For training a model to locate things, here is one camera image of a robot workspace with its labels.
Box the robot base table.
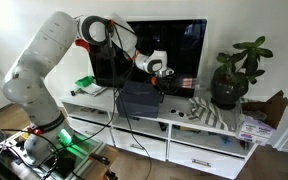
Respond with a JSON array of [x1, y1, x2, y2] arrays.
[[0, 124, 122, 180]]

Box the white sunglasses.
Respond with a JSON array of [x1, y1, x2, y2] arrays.
[[169, 108, 187, 119]]

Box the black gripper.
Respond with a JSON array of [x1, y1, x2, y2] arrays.
[[151, 68, 177, 93]]

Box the white purple printed box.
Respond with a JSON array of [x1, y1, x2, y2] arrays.
[[236, 120, 276, 147]]

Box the white tv cabinet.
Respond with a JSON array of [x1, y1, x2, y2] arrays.
[[60, 84, 262, 180]]

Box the green plastic bin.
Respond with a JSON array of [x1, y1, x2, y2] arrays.
[[74, 75, 96, 90]]

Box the grey white striped cloth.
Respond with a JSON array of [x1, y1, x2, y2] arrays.
[[187, 96, 242, 132]]

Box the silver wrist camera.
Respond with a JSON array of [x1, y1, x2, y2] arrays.
[[162, 68, 176, 77]]

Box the black flat screen television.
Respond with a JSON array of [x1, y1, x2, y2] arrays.
[[88, 19, 208, 90]]

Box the navy shoe box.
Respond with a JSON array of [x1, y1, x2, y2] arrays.
[[115, 94, 162, 119]]

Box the long black cable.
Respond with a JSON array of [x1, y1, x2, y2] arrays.
[[106, 21, 152, 180]]

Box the green plant in dark pot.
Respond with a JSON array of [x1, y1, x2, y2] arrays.
[[210, 35, 274, 110]]

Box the white cabinet drawer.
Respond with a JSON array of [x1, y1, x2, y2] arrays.
[[112, 128, 168, 162], [167, 141, 247, 180], [67, 117, 115, 146]]

